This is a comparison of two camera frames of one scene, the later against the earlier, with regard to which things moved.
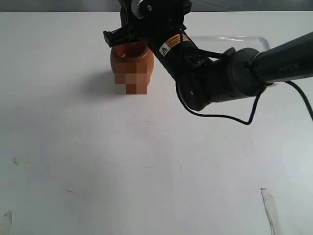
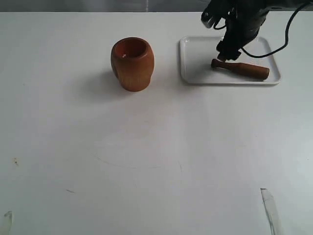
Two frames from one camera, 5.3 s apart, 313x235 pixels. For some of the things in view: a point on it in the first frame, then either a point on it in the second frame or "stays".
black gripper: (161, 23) → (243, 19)
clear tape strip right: (272, 211) stays
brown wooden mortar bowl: (132, 62) stays
